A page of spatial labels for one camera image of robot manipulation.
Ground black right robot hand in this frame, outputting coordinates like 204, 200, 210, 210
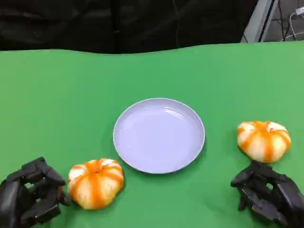
230, 160, 304, 228

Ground white cable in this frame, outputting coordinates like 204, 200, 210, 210
288, 7, 304, 40

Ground black backdrop cloth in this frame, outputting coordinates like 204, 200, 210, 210
0, 0, 259, 54

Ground grey metal post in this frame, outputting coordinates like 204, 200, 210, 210
240, 0, 278, 43

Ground green table cloth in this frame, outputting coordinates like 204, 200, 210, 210
0, 40, 304, 228

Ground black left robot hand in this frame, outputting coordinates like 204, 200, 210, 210
0, 156, 71, 228

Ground orange and white bread roll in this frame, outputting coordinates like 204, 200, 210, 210
237, 120, 292, 163
67, 158, 125, 210

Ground lilac plate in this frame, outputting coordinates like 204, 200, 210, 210
113, 97, 206, 175

